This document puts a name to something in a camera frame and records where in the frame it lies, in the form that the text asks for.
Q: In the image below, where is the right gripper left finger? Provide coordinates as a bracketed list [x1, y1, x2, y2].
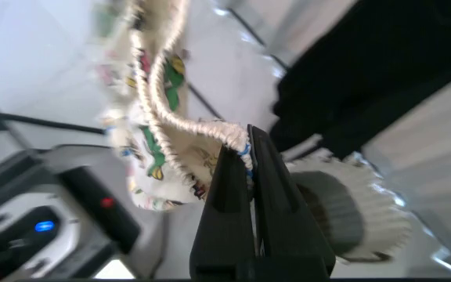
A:
[189, 145, 258, 280]

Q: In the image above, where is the cream printed garment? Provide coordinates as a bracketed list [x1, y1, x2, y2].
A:
[92, 0, 256, 213]

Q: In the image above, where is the black clothes rack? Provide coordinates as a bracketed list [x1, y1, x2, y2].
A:
[0, 82, 227, 136]

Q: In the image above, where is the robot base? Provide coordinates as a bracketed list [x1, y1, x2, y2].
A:
[0, 88, 143, 282]

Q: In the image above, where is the white laundry basket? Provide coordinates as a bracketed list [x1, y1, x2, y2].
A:
[282, 147, 413, 264]

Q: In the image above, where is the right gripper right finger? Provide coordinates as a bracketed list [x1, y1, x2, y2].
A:
[247, 124, 337, 280]

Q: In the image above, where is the black t-shirt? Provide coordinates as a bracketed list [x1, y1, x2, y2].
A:
[269, 0, 451, 160]

